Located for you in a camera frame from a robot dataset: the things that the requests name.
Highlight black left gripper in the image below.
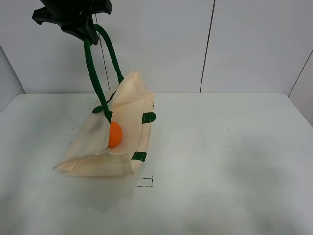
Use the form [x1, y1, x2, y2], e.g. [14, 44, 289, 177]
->
[32, 0, 112, 45]

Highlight white linen bag green handles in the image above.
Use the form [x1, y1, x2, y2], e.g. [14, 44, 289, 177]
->
[54, 24, 156, 177]

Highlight orange fruit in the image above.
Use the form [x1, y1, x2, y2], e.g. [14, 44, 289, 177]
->
[108, 121, 123, 148]

